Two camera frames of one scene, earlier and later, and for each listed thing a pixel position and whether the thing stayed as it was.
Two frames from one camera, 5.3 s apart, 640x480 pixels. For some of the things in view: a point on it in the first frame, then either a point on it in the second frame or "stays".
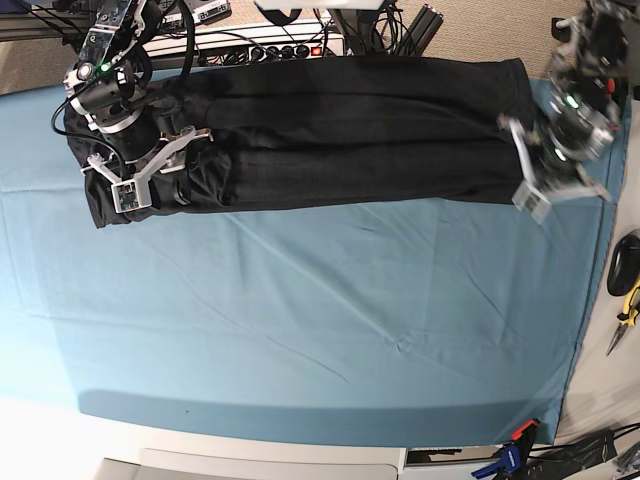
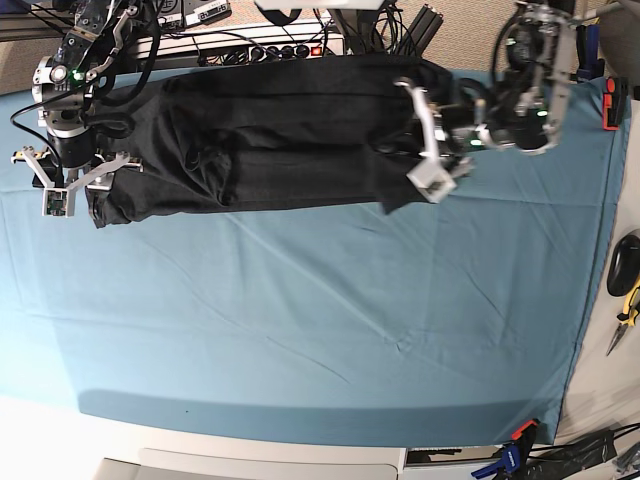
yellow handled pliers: [629, 316] stays
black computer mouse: [624, 270] stays
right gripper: [549, 161] → [450, 132]
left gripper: [138, 171] → [72, 160]
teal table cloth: [454, 320] stays
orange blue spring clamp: [514, 455] stays
